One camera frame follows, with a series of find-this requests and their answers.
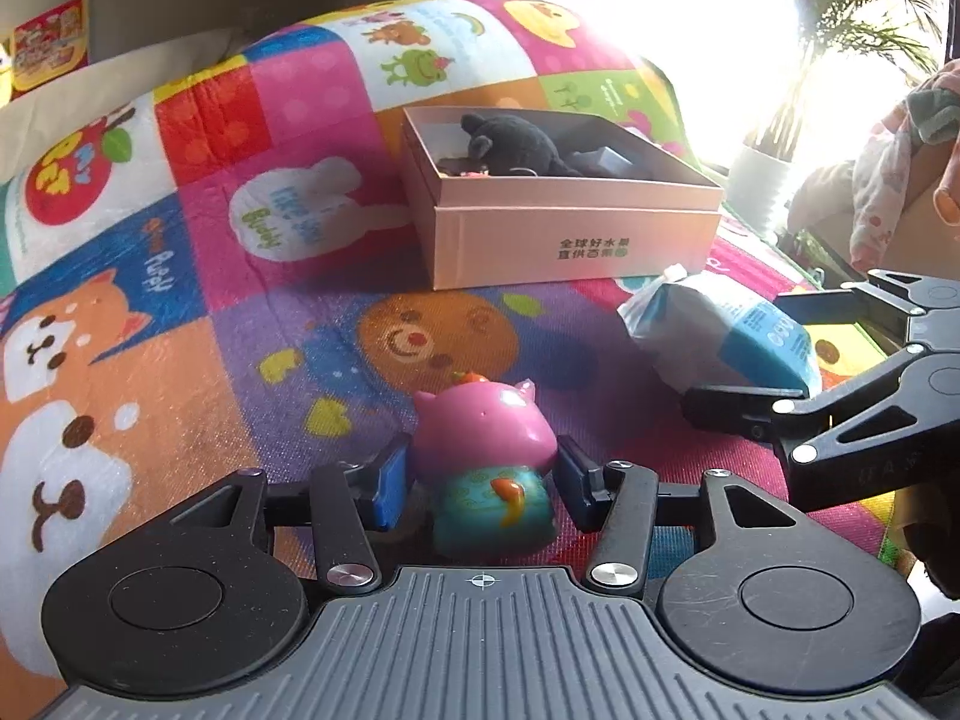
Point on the white plant pot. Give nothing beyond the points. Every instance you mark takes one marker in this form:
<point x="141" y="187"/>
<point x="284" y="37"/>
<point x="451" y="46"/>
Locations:
<point x="757" y="187"/>

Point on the blue white tissue packet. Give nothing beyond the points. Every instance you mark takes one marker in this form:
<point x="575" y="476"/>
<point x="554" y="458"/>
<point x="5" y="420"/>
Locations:
<point x="712" y="330"/>

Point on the colourful cartoon play mat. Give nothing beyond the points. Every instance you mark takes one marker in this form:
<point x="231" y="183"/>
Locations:
<point x="225" y="360"/>

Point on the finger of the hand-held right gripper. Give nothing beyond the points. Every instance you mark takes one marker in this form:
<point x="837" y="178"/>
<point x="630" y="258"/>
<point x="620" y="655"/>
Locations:
<point x="735" y="409"/>
<point x="825" y="307"/>

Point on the black plush toy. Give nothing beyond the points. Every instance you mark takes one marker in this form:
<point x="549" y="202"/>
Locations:
<point x="510" y="142"/>

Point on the grey cloth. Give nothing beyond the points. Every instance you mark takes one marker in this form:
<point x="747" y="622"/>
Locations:
<point x="934" y="109"/>

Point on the pink patterned cloth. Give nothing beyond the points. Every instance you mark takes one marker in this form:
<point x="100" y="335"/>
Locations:
<point x="877" y="187"/>

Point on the red printed poster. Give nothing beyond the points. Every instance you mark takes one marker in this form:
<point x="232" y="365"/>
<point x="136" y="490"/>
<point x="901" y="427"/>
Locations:
<point x="49" y="45"/>

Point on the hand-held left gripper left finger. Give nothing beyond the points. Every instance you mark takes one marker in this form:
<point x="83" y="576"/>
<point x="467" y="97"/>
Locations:
<point x="390" y="481"/>

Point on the pink cardboard box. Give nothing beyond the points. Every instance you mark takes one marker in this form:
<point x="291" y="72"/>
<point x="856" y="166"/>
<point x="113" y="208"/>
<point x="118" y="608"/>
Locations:
<point x="525" y="240"/>

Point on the pink pig figurine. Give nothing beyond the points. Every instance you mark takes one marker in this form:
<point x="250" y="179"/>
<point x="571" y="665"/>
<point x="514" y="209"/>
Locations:
<point x="480" y="427"/>

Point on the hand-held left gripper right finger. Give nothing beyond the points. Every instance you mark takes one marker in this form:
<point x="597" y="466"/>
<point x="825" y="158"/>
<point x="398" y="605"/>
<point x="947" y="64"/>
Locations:
<point x="574" y="481"/>

